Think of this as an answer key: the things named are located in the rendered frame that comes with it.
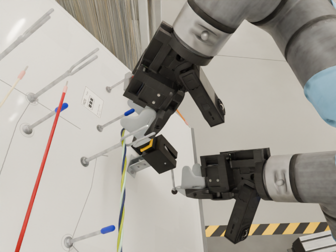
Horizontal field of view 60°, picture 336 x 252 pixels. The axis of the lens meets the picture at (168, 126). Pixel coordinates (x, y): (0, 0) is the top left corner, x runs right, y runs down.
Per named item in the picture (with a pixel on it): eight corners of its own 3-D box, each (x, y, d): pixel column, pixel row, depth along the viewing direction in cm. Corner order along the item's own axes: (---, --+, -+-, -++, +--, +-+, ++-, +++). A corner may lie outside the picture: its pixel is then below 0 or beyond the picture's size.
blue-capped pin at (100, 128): (101, 133, 55) (136, 115, 51) (95, 128, 54) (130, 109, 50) (103, 128, 56) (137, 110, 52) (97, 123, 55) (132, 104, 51)
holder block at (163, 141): (159, 174, 56) (176, 167, 55) (141, 156, 54) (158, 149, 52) (161, 158, 60) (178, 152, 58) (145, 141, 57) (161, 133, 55)
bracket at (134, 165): (134, 178, 58) (154, 170, 55) (126, 171, 56) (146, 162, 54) (138, 161, 61) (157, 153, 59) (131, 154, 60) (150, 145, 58)
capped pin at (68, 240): (62, 237, 39) (109, 222, 36) (71, 235, 41) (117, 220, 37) (64, 249, 39) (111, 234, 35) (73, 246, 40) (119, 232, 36)
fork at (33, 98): (28, 90, 44) (93, 43, 38) (39, 96, 46) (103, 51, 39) (25, 99, 43) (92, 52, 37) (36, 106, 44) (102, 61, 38)
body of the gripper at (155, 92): (130, 74, 50) (165, 13, 42) (173, 98, 52) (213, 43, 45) (120, 100, 44) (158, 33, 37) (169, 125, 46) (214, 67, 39)
